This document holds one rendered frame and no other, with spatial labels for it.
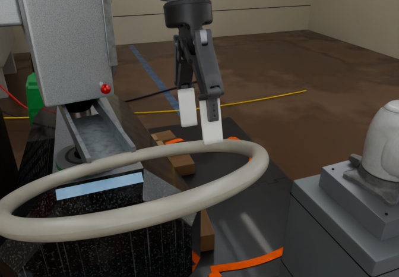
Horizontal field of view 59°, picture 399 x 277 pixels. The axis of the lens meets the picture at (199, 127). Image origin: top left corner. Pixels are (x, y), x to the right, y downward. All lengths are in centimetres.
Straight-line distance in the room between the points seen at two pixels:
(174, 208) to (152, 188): 93
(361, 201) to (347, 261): 18
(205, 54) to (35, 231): 32
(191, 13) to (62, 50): 66
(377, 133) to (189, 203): 78
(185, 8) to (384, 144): 76
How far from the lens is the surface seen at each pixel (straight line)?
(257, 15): 743
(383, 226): 114
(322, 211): 123
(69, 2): 112
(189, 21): 54
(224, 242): 217
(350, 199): 121
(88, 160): 87
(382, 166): 116
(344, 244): 118
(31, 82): 332
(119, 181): 134
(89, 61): 116
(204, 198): 46
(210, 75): 49
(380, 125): 112
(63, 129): 173
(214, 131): 52
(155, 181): 138
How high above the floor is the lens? 154
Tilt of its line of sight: 27 degrees down
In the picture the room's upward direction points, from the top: straight up
